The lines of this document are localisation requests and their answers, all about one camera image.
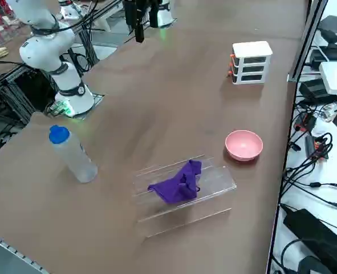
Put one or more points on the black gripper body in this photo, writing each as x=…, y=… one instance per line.
x=141, y=7

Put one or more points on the purple towel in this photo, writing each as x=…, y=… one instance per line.
x=176, y=188

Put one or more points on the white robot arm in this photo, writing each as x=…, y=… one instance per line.
x=166, y=14
x=42, y=51

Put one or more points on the clear acrylic stepped rack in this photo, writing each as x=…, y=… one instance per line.
x=219, y=182

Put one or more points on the white mini drawer cabinet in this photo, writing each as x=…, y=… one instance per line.
x=252, y=48

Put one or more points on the clear bottle with blue cap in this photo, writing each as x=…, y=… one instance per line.
x=77, y=160

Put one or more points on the pink bowl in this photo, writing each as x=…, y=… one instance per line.
x=243, y=145

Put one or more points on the small black adapter box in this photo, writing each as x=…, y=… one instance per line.
x=313, y=90

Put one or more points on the large black power brick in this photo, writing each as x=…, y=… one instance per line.
x=313, y=231

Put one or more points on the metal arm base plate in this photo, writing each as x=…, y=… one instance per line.
x=98, y=98

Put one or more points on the aluminium frame post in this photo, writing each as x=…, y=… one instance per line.
x=308, y=40

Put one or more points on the aluminium table edge rail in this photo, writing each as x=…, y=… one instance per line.
x=14, y=251

